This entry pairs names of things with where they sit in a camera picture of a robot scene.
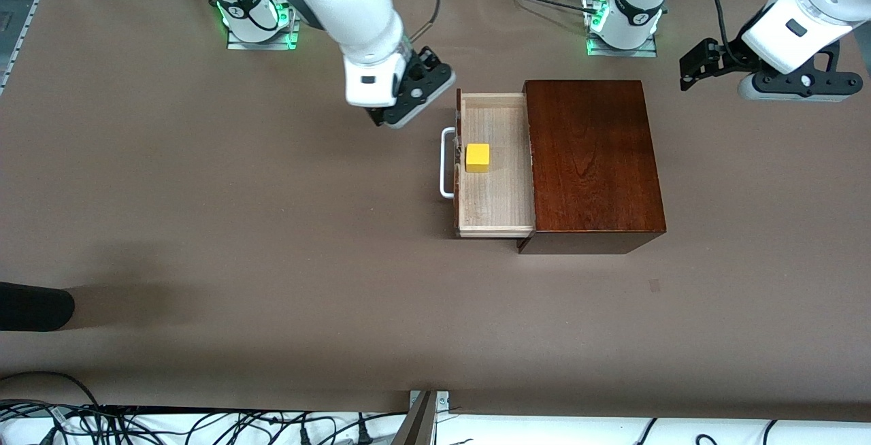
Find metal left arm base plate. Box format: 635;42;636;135
587;35;658;58

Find grey aluminium post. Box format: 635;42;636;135
391;391;438;445

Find wooden drawer with white handle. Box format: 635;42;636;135
440;89;537;239

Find yellow block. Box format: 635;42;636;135
465;144;491;174

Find silver corner bracket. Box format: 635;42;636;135
408;391;450;413

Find brown paper table cover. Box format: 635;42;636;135
0;0;871;424

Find black ribbed cylinder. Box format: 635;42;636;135
0;282;76;332

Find dark brown wooden cabinet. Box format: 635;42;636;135
517;80;668;255

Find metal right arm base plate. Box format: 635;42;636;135
227;0;301;51

